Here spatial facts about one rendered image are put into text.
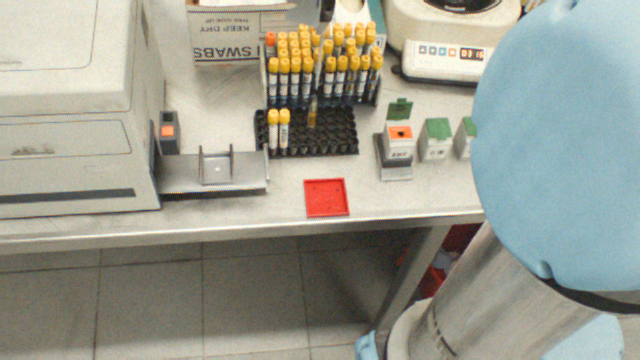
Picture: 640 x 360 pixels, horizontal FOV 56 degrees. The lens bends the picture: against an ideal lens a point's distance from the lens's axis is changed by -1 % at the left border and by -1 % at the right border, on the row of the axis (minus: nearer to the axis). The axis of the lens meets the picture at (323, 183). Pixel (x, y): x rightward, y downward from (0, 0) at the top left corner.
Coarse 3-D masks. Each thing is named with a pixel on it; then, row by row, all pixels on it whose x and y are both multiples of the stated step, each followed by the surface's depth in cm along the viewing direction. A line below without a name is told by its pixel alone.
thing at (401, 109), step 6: (390, 102) 95; (396, 102) 95; (402, 102) 95; (408, 102) 95; (390, 108) 96; (396, 108) 96; (402, 108) 96; (408, 108) 96; (390, 114) 97; (396, 114) 97; (402, 114) 97; (408, 114) 97; (396, 120) 98
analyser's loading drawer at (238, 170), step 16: (160, 160) 95; (176, 160) 95; (192, 160) 95; (208, 160) 95; (224, 160) 96; (240, 160) 96; (256, 160) 96; (160, 176) 93; (176, 176) 94; (192, 176) 94; (208, 176) 94; (224, 176) 94; (240, 176) 94; (256, 176) 95; (160, 192) 92; (176, 192) 93
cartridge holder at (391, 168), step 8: (376, 136) 104; (376, 144) 103; (376, 152) 103; (384, 152) 99; (384, 160) 99; (392, 160) 99; (400, 160) 99; (408, 160) 99; (384, 168) 100; (392, 168) 101; (400, 168) 101; (408, 168) 101; (384, 176) 100; (392, 176) 100; (400, 176) 100; (408, 176) 100
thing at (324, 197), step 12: (312, 180) 99; (324, 180) 99; (336, 180) 100; (312, 192) 98; (324, 192) 99; (336, 192) 99; (312, 204) 97; (324, 204) 97; (336, 204) 98; (312, 216) 96; (324, 216) 96
